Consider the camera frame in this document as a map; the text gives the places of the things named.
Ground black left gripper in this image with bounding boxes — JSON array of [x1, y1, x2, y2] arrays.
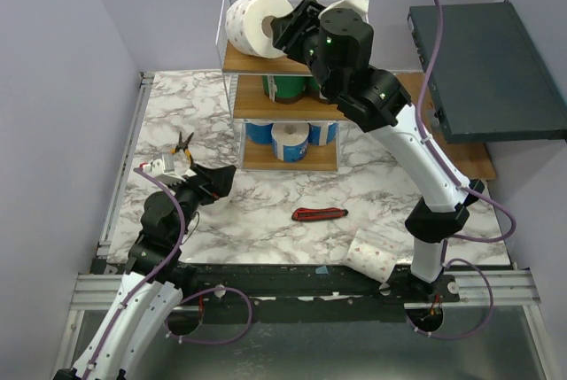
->
[[165, 163, 237, 244]]

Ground pink dotted roll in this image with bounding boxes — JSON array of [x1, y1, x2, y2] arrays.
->
[[225, 0, 293, 59], [342, 229, 400, 283], [199, 196, 231, 216]]

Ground green roll back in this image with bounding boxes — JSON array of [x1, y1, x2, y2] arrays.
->
[[261, 75, 307, 105]]

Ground green roll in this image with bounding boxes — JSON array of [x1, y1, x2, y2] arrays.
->
[[261, 75, 307, 105], [305, 76, 329, 105]]

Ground green roll front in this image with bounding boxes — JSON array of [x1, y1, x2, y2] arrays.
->
[[305, 76, 329, 105]]

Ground white wire wooden shelf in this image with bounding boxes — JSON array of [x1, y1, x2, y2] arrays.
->
[[216, 0, 345, 172]]

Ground blue paper roll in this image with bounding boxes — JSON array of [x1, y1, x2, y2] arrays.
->
[[308, 121, 338, 146]]

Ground pink dotted roll front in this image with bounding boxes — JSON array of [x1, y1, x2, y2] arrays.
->
[[342, 229, 400, 283]]

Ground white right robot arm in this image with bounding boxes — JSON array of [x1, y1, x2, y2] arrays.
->
[[270, 0, 484, 302]]

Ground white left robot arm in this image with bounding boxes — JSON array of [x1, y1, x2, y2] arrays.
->
[[55, 159, 237, 379]]

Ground red black utility knife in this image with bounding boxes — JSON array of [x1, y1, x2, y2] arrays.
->
[[291, 207, 349, 222]]

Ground dark green metal box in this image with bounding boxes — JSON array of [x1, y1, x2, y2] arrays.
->
[[407, 1, 566, 143]]

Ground wooden board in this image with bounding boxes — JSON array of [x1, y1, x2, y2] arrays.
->
[[422, 91, 497, 181]]

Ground yellow handled pliers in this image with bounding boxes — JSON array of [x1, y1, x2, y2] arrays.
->
[[169, 131, 194, 167]]

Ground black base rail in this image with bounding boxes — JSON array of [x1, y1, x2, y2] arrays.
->
[[75, 264, 460, 324]]

